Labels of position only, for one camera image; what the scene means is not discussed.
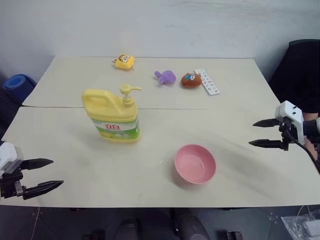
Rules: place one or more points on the yellow detergent pump bottle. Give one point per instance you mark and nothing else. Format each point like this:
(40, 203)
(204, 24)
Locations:
(112, 120)

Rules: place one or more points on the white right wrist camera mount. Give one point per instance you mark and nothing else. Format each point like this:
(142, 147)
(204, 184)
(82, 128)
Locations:
(291, 112)

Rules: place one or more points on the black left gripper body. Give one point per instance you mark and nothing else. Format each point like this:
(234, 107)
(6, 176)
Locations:
(8, 186)

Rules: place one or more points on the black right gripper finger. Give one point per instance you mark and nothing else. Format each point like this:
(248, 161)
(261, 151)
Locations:
(266, 123)
(267, 143)

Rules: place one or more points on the purple plush toy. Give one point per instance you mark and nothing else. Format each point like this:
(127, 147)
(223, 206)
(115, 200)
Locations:
(167, 77)

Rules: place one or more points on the blue rolled foam mat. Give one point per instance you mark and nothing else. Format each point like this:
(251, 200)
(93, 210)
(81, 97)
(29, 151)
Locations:
(18, 85)

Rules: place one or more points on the brown bear head plush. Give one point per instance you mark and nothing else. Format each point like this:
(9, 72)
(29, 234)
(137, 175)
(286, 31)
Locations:
(191, 80)

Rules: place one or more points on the clear plastic bag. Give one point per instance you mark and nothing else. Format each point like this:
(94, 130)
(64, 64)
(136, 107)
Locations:
(302, 226)

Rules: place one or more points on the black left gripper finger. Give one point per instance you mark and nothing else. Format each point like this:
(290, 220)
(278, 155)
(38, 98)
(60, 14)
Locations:
(35, 163)
(41, 189)

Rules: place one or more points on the black chair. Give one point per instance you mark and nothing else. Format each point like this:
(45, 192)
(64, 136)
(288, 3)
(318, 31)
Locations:
(297, 75)

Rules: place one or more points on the pink plastic bowl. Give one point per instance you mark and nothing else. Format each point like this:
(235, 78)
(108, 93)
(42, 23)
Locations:
(195, 163)

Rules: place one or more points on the white alphabet letter card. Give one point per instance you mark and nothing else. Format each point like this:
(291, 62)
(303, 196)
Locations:
(209, 83)

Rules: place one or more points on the yellow plush toy with face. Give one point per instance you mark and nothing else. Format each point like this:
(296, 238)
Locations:
(124, 62)

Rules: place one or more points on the dark rounded shape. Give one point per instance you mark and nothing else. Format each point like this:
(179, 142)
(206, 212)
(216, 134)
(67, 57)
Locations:
(125, 227)
(191, 225)

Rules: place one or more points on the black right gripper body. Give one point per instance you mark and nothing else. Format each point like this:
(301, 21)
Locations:
(285, 127)

